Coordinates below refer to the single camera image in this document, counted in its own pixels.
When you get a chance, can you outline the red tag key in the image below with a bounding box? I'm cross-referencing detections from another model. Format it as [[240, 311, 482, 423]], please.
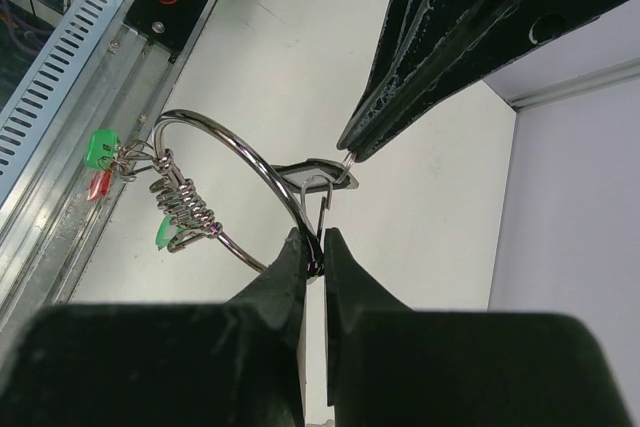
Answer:
[[87, 170, 112, 202]]

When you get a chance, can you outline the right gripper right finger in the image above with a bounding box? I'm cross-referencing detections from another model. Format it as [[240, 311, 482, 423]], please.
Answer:
[[324, 228, 632, 426]]

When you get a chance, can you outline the black tag key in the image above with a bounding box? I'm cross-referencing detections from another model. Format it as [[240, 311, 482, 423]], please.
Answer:
[[273, 158, 359, 194]]

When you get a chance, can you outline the grey slotted cable duct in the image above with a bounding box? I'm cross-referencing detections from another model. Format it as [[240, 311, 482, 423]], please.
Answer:
[[1, 0, 123, 183]]

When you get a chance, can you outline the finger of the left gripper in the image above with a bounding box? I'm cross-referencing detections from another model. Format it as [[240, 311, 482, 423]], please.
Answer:
[[357, 0, 640, 163], [335, 0, 501, 153]]

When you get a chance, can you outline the silver keyring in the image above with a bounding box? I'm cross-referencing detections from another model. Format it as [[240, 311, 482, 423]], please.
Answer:
[[149, 109, 324, 278]]

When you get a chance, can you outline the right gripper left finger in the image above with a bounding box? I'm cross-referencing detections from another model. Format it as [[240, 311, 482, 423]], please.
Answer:
[[1, 230, 308, 426]]

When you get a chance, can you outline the aluminium mounting rail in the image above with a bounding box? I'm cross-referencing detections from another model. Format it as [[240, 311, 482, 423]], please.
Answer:
[[0, 0, 226, 328]]

